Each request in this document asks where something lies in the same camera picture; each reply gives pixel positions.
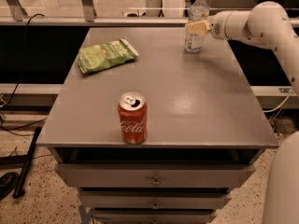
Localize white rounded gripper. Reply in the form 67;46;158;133
185;10;233;40

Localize clear plastic water bottle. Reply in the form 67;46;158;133
185;0;209;53

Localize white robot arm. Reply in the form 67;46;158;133
185;1;299;224

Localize red coke can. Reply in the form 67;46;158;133
118;91;148;144

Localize grey drawer cabinet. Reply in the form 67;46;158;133
36;26;280;224

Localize green chip bag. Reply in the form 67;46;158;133
77;38;138;74

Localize top grey drawer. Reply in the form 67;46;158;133
55;163;255;189

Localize grey drawer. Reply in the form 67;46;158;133
55;163;255;189
93;209;217;224
78;190;231;209

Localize bottom grey drawer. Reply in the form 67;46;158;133
93;209;217;224

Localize middle grey drawer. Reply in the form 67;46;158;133
78;190;231;209

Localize black stand base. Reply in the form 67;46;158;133
0;127;41;201

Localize white cable on right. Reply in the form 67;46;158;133
263;87;295;114

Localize metal window rail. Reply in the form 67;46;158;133
0;16;299;29

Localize black cable on left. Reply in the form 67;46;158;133
0;13;48;137

